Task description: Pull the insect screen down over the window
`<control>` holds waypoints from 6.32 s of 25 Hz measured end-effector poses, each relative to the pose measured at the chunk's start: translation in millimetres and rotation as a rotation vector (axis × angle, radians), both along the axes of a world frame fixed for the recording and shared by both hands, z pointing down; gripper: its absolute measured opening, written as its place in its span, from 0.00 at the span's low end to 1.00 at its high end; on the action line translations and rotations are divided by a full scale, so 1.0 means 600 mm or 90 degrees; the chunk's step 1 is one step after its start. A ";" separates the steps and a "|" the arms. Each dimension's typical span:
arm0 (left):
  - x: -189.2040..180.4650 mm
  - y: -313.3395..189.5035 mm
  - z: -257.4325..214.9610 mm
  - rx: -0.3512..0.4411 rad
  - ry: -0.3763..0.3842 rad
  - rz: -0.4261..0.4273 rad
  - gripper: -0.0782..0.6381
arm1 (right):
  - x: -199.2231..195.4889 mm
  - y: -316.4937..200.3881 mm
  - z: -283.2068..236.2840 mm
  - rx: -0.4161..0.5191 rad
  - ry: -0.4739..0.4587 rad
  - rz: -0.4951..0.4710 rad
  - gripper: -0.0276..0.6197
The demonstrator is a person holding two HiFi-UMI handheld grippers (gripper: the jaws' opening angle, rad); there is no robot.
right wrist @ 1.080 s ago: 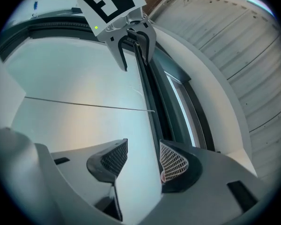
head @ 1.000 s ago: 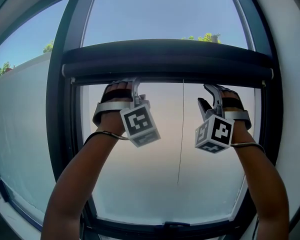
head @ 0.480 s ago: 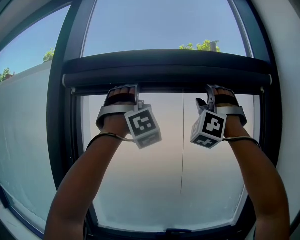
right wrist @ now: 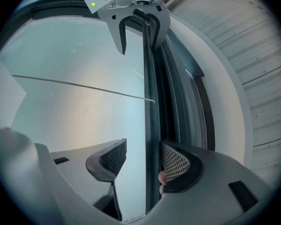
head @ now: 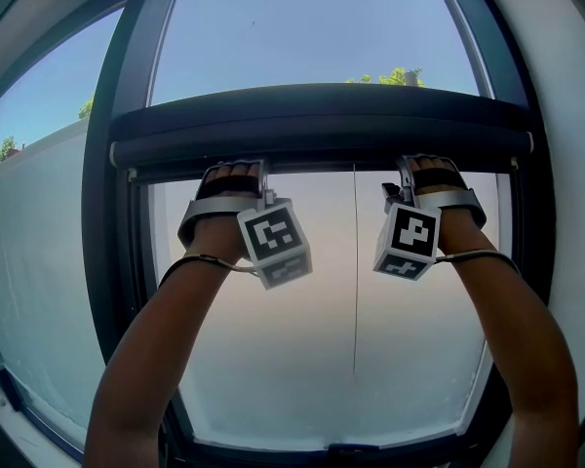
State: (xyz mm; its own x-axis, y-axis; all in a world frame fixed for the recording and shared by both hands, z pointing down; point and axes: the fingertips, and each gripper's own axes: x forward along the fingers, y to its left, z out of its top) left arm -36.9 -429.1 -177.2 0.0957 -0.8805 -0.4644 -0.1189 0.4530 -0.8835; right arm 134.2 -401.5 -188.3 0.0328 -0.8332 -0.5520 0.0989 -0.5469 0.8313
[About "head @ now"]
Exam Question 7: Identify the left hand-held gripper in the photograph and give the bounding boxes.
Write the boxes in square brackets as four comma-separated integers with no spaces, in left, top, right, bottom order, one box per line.
[176,157,315,293]

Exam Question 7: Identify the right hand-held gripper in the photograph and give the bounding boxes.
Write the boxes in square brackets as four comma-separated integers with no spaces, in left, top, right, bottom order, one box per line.
[372,152,489,280]

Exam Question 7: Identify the dark roller blind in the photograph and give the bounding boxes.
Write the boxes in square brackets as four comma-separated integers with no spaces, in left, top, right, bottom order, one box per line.
[108,82,536,174]

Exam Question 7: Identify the person's right forearm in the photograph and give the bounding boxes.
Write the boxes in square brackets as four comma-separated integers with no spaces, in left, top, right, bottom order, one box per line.
[435,206,582,468]

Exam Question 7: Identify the person's left forearm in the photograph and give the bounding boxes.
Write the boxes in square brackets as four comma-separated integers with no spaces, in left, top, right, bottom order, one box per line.
[84,211,255,468]

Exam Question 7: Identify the person's right hand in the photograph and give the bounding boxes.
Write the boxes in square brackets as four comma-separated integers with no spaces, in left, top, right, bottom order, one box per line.
[409,156,465,196]

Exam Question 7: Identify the person's left hand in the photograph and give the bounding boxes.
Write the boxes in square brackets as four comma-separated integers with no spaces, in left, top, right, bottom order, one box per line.
[196,160,263,201]

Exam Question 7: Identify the thin pull cord with tassel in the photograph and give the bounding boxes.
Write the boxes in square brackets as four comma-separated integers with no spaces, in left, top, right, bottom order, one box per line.
[350,163,361,385]

